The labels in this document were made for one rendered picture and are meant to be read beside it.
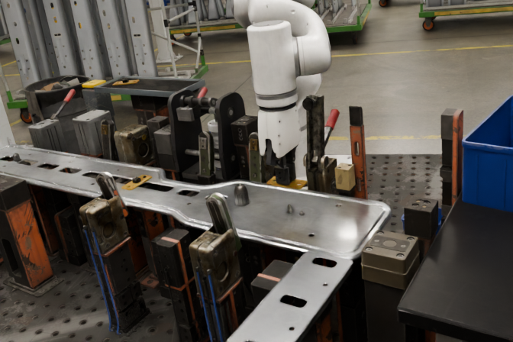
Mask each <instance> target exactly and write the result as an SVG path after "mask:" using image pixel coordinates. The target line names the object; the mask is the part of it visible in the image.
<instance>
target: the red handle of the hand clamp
mask: <svg viewBox="0 0 513 342"><path fill-rule="evenodd" d="M339 114H340V112H339V111H338V110H337V109H332V110H331V113H330V114H329V117H328V119H327V122H326V125H325V126H324V148H325V147H326V145H327V142H328V139H329V137H330V135H331V132H332V130H333V129H334V126H335V124H336V122H337V119H338V116H339ZM311 162H312V163H313V164H315V165H318V152H317V151H315V155H314V156H313V158H312V159H311Z"/></svg>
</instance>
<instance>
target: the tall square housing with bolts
mask: <svg viewBox="0 0 513 342"><path fill-rule="evenodd" d="M105 119H111V114H110V111H103V110H92V111H89V112H87V113H85V114H83V115H80V116H78V117H76V118H74V119H73V125H74V128H75V132H76V136H77V140H78V143H79V148H80V151H81V155H84V156H91V157H96V158H101V159H103V150H102V130H101V122H102V120H105ZM115 152H116V158H117V161H120V160H119V157H118V151H117V147H116V144H115Z"/></svg>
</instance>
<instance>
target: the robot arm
mask: <svg viewBox="0 0 513 342"><path fill-rule="evenodd" d="M314 3H315V0H231V11H232V14H233V16H234V18H235V20H236V21H237V23H238V24H239V25H240V26H242V27H243V28H244V29H246V30H247V36H248V42H249V48H250V59H251V66H252V78H251V80H252V86H253V90H254V91H255V95H256V104H257V105H259V107H260V110H259V114H258V136H259V146H260V154H261V156H265V155H266V165H271V166H273V167H274V168H275V173H276V182H277V183H278V184H283V185H289V184H290V177H292V180H295V179H300V180H306V181H307V177H306V169H305V166H303V157H304V155H305V154H306V153H307V121H306V110H305V109H304V108H303V106H302V102H303V100H304V99H305V98H306V96H307V95H315V94H316V92H317V91H318V89H319V87H320V85H321V81H322V73H323V72H325V71H327V70H328V69H329V67H330V65H331V61H332V59H331V45H330V42H329V38H328V35H327V30H326V28H325V26H324V23H323V21H322V20H321V19H320V17H319V16H318V15H317V14H316V13H315V12H314V11H313V10H311V7H312V6H313V5H314ZM277 158H281V160H278V159H277Z"/></svg>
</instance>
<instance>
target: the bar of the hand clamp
mask: <svg viewBox="0 0 513 342"><path fill-rule="evenodd" d="M302 106H303V108H304V109H305V110H306V121H307V161H308V169H311V168H312V167H314V166H315V165H314V164H313V163H312V162H311V159H312V158H313V156H314V150H316V151H317V152H318V170H322V168H321V158H322V157H323V156H324V96H323V95H307V96H306V98H305V99H304V100H303V102H302Z"/></svg>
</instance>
